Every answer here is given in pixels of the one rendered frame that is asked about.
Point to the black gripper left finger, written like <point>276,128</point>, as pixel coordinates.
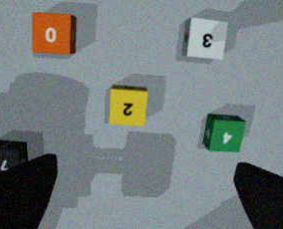
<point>25,192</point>

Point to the orange block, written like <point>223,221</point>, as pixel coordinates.
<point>53,33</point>

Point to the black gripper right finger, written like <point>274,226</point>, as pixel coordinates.
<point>261,194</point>

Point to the yellow block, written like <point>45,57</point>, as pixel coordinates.
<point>128,105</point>

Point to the small green block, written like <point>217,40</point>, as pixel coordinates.
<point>224,132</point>

